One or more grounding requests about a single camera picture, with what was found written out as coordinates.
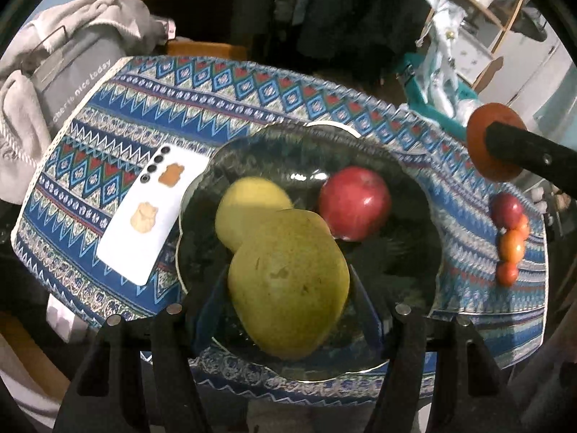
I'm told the teal plastic bin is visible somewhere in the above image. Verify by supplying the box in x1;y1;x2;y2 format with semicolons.
399;52;479;138

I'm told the clear plastic bag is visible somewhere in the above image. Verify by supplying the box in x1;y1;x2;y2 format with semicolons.
453;97;483;127

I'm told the white printed bag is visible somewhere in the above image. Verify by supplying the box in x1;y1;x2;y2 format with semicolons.
415;0;470;118

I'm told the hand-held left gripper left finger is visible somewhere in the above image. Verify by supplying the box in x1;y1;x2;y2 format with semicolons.
53;264;233;433

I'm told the grey printed sweatshirt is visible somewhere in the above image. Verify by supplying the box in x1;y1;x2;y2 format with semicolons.
34;31;127;136

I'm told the green pear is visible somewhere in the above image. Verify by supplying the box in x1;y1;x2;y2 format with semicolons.
228;210;351;362

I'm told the yellow pear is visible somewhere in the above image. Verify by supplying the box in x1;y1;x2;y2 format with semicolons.
215;178;294;253

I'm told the wooden shelf rack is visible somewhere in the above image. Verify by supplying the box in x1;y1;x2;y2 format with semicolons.
435;0;528;91

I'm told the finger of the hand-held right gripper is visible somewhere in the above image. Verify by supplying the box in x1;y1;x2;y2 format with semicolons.
486;121;577;192

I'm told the black hooded coat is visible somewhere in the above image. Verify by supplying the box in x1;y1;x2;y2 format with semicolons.
232;0;433;86

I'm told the red apple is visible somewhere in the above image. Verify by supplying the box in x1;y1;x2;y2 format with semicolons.
490;193;526;231
318;167;392;242

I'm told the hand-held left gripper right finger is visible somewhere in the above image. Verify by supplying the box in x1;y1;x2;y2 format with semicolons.
349;266;524;433

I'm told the wooden drawer box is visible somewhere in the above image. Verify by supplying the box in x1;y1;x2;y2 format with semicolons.
167;40;248;61

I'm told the white phone with stickers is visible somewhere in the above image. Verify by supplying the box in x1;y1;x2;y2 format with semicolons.
96;144;210;287

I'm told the blue patterned tablecloth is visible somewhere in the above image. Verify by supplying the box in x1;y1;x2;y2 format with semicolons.
11;56;548;404

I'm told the dark green glass bowl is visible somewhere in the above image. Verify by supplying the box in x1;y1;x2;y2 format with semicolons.
177;123;445;382

